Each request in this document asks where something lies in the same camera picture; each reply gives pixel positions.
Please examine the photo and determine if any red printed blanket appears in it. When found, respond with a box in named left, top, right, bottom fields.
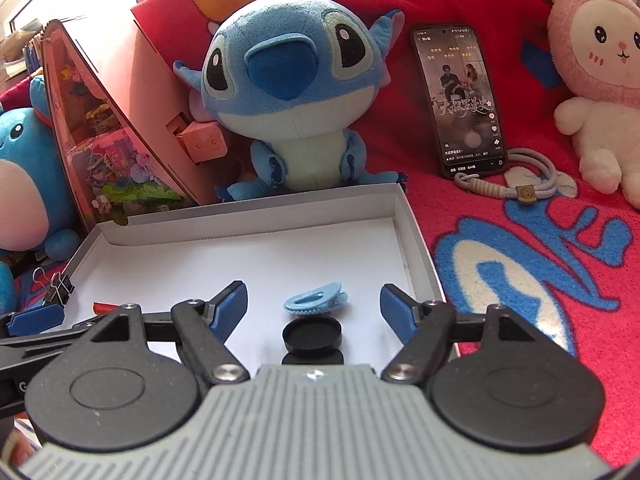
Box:
left=185, top=0, right=571, bottom=196

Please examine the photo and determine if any white cardboard box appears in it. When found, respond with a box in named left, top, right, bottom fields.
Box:
left=62, top=182, right=448, bottom=361

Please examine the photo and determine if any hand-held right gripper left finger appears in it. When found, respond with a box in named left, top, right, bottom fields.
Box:
left=65, top=280, right=252, bottom=387

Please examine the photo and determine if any pink triangular toy box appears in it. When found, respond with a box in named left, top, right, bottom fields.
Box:
left=40, top=0, right=221, bottom=226

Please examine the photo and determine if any black smartphone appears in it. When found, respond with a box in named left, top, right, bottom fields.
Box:
left=411, top=22, right=510, bottom=178

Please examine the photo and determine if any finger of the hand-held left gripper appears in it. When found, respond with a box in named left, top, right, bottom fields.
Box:
left=0, top=316, right=108, bottom=368
left=0, top=306, right=66, bottom=338

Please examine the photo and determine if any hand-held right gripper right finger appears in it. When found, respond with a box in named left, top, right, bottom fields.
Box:
left=379, top=283, right=562, bottom=387

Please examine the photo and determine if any blue alien plush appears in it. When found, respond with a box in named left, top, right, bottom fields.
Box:
left=173, top=0, right=408, bottom=201

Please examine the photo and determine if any black round hollow cap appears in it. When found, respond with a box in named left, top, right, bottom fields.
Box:
left=281, top=319, right=343, bottom=356

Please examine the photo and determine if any small pink cube toy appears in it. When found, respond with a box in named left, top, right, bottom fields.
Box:
left=167, top=112, right=228, bottom=167

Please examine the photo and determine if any coiled white cable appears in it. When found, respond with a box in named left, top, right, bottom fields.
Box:
left=454, top=147, right=576, bottom=201

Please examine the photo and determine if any pink bunny plush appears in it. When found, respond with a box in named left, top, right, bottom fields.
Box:
left=527, top=0, right=640, bottom=211

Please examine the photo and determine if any small black binder clip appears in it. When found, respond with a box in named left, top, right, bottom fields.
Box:
left=32, top=266, right=76, bottom=306

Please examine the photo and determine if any round blue mouse plush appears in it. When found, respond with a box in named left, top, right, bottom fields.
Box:
left=0, top=75, right=83, bottom=311

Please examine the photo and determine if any pink printed blanket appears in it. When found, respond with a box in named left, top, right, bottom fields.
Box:
left=0, top=170, right=640, bottom=466

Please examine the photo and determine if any stack of books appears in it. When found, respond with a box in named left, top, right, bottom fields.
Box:
left=0, top=17, right=48, bottom=83

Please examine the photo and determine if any light blue plastic clip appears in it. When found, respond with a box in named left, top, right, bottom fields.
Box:
left=283, top=281, right=348, bottom=317

